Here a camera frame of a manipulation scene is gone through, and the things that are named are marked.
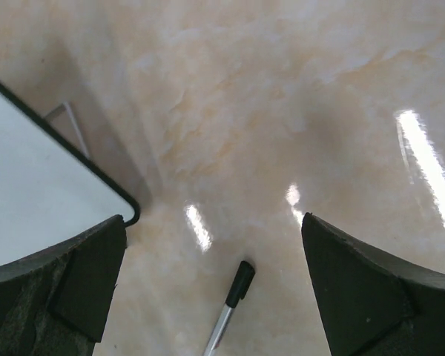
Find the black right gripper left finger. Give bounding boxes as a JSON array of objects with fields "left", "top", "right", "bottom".
[{"left": 0, "top": 215, "right": 127, "bottom": 355}]

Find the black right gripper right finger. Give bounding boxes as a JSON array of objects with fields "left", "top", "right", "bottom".
[{"left": 301, "top": 213, "right": 445, "bottom": 355}]

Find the black framed whiteboard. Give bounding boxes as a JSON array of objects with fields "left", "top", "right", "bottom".
[{"left": 0, "top": 82, "right": 140, "bottom": 266}]

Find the black capped marker pen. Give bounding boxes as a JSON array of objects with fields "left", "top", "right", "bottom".
[{"left": 202, "top": 260, "right": 256, "bottom": 356}]

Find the metal whiteboard stand wire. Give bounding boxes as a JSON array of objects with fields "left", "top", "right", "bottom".
[{"left": 43, "top": 102, "right": 91, "bottom": 159}]

